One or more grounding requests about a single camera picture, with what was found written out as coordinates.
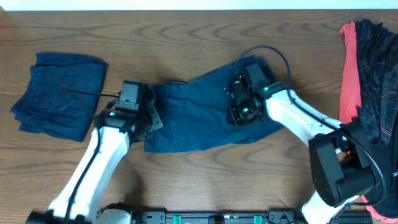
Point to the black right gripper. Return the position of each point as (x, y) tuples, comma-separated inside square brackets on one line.
[(232, 111)]

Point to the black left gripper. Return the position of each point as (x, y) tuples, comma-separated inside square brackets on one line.
[(154, 112)]

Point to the dark blue denim shorts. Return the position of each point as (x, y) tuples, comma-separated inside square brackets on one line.
[(194, 114)]

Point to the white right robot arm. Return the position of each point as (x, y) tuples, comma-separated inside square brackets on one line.
[(341, 162)]

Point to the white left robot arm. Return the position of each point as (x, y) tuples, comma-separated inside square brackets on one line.
[(128, 119)]

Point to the folded dark blue garment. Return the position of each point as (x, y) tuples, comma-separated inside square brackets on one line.
[(61, 96)]

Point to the red cloth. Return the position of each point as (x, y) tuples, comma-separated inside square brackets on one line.
[(350, 96)]

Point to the black patterned garment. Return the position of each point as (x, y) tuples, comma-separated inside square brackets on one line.
[(377, 65)]

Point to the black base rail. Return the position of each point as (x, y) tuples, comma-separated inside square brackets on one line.
[(217, 217)]

